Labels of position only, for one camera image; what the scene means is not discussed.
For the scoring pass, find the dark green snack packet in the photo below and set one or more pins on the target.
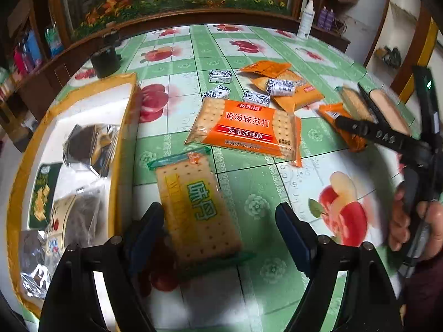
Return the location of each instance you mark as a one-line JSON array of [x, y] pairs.
[[43, 197]]

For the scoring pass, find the purple bottle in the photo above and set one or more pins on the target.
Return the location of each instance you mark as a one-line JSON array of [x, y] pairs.
[[331, 18]]

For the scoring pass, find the green cracker packet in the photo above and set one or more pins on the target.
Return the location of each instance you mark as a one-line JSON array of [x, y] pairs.
[[197, 207]]

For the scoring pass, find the brown cookie packet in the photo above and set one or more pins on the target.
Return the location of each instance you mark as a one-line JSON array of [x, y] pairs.
[[79, 218]]

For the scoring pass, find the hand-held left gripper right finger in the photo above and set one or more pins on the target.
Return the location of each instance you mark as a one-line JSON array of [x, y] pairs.
[[294, 235]]

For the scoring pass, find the purple bottles on shelf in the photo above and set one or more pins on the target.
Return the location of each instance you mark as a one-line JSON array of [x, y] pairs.
[[322, 17]]

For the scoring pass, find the large orange cracker packet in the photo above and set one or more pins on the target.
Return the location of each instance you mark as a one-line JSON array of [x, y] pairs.
[[242, 128]]

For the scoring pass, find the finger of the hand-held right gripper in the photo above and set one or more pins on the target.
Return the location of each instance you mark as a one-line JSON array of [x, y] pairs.
[[380, 136], [387, 114]]

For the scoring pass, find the person's right hand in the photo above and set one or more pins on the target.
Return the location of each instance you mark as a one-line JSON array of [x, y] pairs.
[[398, 224]]

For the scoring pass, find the small orange snack packet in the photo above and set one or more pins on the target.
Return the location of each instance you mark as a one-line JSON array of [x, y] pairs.
[[259, 82], [337, 136], [304, 98], [263, 67]]

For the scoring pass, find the black wafer packet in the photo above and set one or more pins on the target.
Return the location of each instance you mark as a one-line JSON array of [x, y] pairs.
[[79, 143]]

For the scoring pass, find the small clear cracker packet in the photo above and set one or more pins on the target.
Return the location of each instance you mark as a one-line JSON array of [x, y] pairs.
[[356, 105]]

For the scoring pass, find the blue packet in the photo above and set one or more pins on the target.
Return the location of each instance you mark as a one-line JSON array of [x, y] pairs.
[[33, 48]]

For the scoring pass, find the red bottle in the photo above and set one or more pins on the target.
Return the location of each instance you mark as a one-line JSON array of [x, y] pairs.
[[20, 60]]

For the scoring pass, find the person's right forearm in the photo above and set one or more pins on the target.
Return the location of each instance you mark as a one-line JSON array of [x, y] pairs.
[[427, 290]]

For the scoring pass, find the yellow rimmed white box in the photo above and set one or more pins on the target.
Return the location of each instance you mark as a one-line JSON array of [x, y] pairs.
[[52, 138]]

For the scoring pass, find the silver foil packet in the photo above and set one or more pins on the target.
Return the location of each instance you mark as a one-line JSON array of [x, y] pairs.
[[34, 266]]

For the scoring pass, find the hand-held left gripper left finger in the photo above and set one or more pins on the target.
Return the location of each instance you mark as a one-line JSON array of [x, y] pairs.
[[143, 242]]

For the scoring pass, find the yellow and black snack packet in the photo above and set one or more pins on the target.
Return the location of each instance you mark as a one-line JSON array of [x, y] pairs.
[[103, 152]]

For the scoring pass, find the white spray bottle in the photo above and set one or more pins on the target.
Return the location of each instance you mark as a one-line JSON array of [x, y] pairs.
[[306, 20]]

